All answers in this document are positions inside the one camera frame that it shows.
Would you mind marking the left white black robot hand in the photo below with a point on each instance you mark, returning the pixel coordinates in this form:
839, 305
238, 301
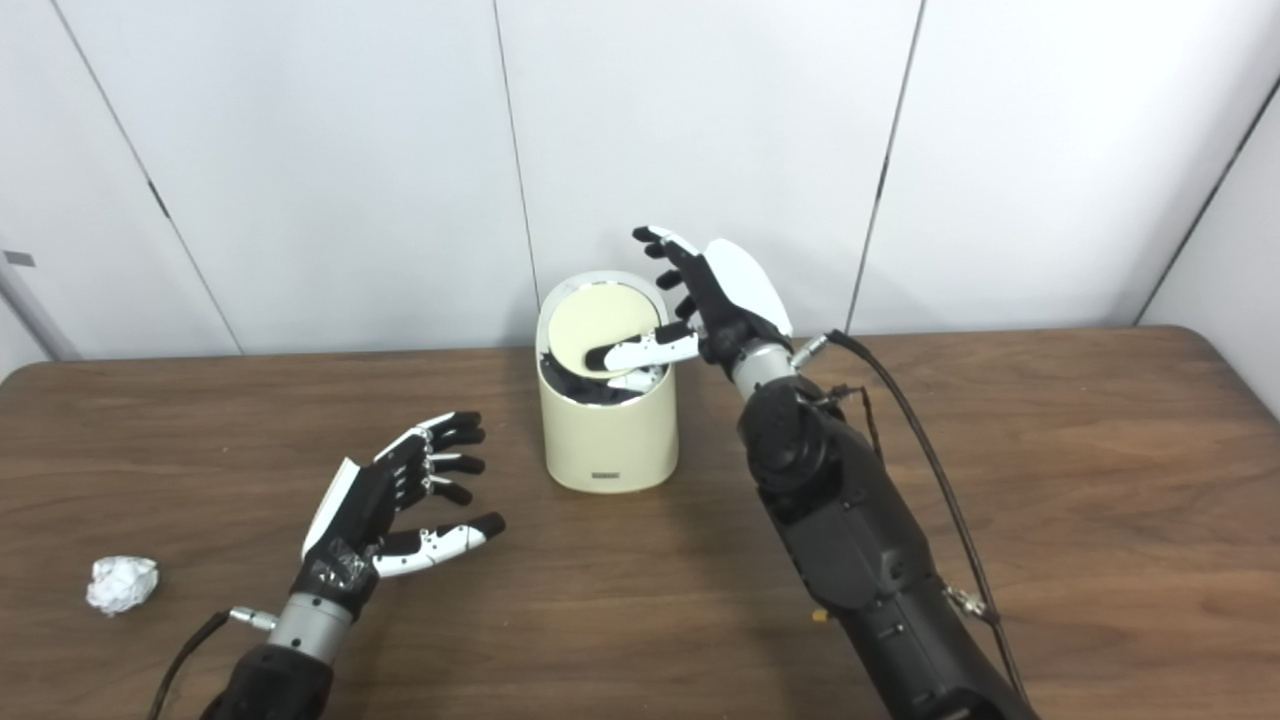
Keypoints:
350, 515

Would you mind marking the gray wall corner post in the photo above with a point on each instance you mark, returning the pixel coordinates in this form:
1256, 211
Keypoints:
30, 300

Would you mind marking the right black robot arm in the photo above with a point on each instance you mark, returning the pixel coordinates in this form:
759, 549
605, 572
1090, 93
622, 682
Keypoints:
860, 550

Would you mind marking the small gray wall tag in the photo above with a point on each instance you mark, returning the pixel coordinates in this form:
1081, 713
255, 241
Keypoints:
19, 259

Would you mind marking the black bin liner bag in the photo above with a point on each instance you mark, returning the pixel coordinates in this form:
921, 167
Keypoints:
590, 393

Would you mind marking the cream round bin lid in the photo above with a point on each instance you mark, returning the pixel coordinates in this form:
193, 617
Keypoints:
595, 320

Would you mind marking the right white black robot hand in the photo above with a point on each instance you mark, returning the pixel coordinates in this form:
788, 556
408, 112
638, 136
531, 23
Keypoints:
735, 285

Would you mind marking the white paper ball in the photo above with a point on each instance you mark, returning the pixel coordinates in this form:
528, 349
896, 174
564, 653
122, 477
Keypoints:
122, 585

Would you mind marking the cream-colored desktop trash bin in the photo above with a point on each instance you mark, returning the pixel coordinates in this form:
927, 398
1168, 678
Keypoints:
605, 445

